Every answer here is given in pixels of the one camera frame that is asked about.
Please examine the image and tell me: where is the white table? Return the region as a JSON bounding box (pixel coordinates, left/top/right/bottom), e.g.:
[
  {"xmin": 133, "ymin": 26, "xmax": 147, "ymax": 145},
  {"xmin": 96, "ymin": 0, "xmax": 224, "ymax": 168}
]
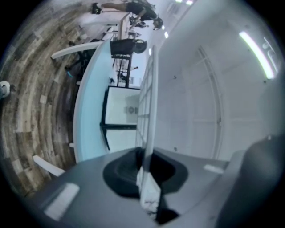
[{"xmin": 33, "ymin": 40, "xmax": 112, "ymax": 177}]

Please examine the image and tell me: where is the black framed white fridge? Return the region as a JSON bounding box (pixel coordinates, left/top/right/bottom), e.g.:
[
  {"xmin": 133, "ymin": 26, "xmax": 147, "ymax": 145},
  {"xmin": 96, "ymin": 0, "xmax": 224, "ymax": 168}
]
[{"xmin": 100, "ymin": 85, "xmax": 141, "ymax": 152}]

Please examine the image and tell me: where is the black equipment cart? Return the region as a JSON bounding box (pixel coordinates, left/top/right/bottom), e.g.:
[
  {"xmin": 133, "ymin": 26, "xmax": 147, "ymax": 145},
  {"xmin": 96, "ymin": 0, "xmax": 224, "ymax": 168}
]
[{"xmin": 110, "ymin": 38, "xmax": 147, "ymax": 88}]

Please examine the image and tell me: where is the black office chair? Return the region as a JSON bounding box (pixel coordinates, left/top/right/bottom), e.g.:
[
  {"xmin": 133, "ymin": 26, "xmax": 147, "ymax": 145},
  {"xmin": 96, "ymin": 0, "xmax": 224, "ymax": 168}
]
[{"xmin": 64, "ymin": 38, "xmax": 103, "ymax": 79}]

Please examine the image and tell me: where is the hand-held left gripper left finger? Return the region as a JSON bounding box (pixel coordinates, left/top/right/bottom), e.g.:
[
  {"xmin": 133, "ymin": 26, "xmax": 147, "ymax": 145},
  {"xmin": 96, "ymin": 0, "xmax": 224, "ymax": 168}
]
[{"xmin": 102, "ymin": 147, "xmax": 143, "ymax": 198}]

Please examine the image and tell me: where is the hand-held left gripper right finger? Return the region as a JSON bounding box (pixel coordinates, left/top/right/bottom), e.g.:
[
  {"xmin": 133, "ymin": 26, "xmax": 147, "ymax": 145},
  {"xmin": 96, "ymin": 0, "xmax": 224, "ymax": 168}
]
[{"xmin": 151, "ymin": 148, "xmax": 189, "ymax": 225}]

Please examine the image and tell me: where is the white desk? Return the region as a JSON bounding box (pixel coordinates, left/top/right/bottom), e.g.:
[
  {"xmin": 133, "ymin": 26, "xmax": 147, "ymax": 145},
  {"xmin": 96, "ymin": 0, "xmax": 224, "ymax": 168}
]
[{"xmin": 79, "ymin": 11, "xmax": 132, "ymax": 39}]

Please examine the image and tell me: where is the long ceiling light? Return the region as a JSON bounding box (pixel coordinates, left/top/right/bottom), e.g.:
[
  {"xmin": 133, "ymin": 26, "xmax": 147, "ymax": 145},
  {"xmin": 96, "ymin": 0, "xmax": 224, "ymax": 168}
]
[{"xmin": 239, "ymin": 31, "xmax": 275, "ymax": 80}]

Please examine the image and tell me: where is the person's white shoe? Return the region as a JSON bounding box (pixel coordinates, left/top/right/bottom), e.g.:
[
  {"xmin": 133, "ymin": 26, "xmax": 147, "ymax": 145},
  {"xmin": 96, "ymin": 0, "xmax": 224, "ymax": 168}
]
[{"xmin": 0, "ymin": 81, "xmax": 11, "ymax": 99}]

